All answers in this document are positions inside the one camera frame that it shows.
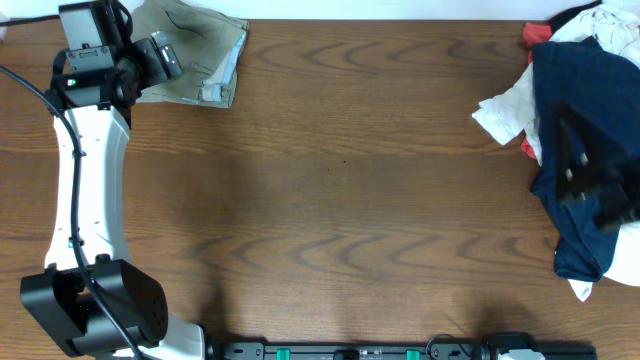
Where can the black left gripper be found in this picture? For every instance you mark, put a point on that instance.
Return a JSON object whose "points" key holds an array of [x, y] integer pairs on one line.
{"points": [[151, 60]]}

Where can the khaki green shorts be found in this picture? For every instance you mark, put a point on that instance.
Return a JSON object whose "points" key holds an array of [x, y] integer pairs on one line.
{"points": [[208, 45]]}

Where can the navy blue garment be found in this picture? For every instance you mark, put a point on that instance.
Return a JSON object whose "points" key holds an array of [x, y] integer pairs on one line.
{"points": [[587, 100]]}

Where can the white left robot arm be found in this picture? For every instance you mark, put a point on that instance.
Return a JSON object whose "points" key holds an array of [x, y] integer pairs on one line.
{"points": [[90, 299]]}

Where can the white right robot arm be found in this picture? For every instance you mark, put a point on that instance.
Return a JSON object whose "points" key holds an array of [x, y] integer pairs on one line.
{"points": [[592, 165]]}

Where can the red garment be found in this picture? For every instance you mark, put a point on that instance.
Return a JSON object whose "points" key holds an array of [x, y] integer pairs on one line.
{"points": [[534, 34]]}

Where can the black garment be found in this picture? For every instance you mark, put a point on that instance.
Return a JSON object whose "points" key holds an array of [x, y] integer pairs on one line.
{"points": [[559, 20]]}

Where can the white garment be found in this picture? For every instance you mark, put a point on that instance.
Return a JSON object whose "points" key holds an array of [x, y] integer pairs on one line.
{"points": [[615, 27]]}

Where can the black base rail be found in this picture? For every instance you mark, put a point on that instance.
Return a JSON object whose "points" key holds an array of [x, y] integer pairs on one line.
{"points": [[497, 346]]}

